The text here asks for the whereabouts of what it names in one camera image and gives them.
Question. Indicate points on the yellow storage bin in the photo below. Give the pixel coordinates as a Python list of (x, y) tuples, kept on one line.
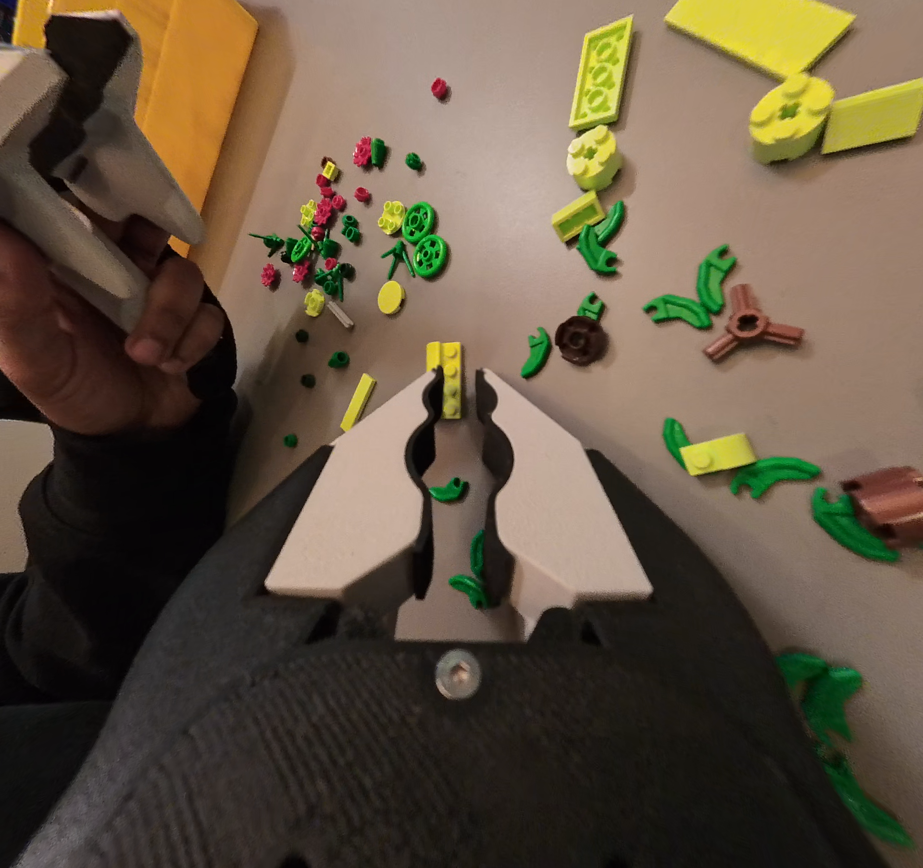
[(195, 53)]

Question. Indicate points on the brown toy stump piece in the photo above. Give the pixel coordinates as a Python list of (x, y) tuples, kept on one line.
[(883, 504)]

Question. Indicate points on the yellow round toy tile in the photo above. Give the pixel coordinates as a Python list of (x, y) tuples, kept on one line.
[(391, 298)]

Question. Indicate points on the lime slope toy brick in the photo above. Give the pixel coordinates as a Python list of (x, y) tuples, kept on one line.
[(451, 378)]

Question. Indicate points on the person's left hand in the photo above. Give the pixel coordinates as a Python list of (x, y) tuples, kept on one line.
[(65, 349)]

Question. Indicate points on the lime round toy brick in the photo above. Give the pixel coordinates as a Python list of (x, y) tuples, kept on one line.
[(593, 158), (786, 122)]

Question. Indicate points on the small lime single-stud brick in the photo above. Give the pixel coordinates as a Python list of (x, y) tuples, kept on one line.
[(717, 455)]

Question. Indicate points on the pile of small flower pieces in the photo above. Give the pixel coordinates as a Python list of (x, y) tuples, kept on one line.
[(362, 153)]

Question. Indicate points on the small square lime tile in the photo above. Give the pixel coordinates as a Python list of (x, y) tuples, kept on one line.
[(872, 117)]

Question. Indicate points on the large lime toy tile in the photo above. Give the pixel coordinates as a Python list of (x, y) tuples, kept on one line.
[(757, 21)]

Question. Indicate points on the narrow lime toy tile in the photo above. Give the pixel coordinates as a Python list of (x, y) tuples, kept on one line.
[(358, 403)]

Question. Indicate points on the small red flower stud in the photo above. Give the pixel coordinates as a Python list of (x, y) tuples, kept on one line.
[(440, 88)]

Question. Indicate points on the scattered green leaf pieces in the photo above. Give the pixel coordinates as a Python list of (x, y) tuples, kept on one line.
[(674, 306)]

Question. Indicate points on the person's black jacket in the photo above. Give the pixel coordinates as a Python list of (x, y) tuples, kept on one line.
[(43, 774)]

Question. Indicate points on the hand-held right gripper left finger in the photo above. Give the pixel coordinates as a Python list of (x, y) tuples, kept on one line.
[(353, 522)]

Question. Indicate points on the dark brown round toy piece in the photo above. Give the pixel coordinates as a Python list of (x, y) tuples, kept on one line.
[(580, 340)]

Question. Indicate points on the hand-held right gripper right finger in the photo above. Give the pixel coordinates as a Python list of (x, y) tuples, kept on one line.
[(562, 522)]

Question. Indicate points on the small green cone piece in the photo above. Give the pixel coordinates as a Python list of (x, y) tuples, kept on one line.
[(339, 360)]

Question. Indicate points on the green toy wheel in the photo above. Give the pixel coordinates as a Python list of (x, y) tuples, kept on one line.
[(420, 205), (430, 239)]

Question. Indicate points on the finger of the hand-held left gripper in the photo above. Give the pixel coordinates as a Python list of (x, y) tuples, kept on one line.
[(144, 169)]

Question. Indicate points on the lime studded toy plate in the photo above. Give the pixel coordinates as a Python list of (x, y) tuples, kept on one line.
[(602, 71)]

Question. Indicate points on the person's left forearm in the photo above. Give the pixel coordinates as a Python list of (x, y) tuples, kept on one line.
[(122, 522)]

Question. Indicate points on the small lime hollow plate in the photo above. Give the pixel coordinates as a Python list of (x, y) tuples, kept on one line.
[(577, 218)]

